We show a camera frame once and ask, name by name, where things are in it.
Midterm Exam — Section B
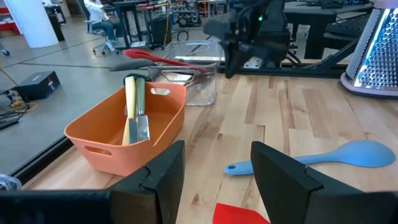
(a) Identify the black trash bin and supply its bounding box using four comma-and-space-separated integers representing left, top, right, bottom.
148, 17, 172, 47

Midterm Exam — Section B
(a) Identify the blue-grey silicone spoon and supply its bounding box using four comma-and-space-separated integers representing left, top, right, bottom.
223, 139, 396, 176

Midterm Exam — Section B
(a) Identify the black floor box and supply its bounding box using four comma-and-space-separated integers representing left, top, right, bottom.
15, 70, 62, 102

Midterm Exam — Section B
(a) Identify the tan-handled table knife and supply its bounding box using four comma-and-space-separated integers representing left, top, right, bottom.
121, 119, 131, 146

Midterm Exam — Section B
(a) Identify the red silicone spatula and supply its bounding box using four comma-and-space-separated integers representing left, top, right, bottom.
212, 202, 271, 224

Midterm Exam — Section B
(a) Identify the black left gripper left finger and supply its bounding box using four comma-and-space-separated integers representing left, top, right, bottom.
108, 139, 187, 224

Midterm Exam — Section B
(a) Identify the clear plastic bin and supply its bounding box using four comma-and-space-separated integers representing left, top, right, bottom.
148, 39, 225, 107

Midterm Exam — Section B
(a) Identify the person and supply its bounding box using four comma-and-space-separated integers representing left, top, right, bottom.
83, 0, 123, 43

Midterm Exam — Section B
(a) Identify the black keyboard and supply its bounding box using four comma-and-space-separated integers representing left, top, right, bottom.
323, 12, 373, 40

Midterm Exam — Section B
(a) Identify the silver mounting plate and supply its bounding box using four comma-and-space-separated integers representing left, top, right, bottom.
244, 56, 264, 69

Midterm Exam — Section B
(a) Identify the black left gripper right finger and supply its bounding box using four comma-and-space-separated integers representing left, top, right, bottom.
250, 141, 368, 224

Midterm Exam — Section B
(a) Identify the orange plastic bin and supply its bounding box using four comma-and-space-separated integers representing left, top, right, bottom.
63, 81, 187, 177

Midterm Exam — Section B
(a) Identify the green-handled table knife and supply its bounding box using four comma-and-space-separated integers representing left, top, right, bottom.
136, 77, 151, 143

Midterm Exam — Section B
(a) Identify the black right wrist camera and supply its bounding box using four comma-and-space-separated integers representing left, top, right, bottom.
203, 14, 239, 42

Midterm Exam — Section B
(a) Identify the cream-handled table knife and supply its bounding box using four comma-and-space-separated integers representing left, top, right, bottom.
124, 76, 140, 146

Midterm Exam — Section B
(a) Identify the office chair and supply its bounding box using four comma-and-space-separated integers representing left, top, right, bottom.
87, 20, 121, 56

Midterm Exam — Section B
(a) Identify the pink box grater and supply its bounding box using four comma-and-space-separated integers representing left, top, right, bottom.
340, 0, 398, 100

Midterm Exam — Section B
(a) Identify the white column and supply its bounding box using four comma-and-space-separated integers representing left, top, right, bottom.
2, 0, 60, 49

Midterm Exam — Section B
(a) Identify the red slotted spoon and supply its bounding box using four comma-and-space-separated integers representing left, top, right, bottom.
123, 48, 215, 75

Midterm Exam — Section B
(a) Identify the black desk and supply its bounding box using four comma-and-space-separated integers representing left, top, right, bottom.
284, 1, 374, 60

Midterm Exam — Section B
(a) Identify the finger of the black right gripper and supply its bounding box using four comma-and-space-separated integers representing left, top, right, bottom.
223, 42, 249, 79

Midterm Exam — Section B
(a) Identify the large black spoon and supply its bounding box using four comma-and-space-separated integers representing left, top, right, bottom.
109, 58, 200, 75

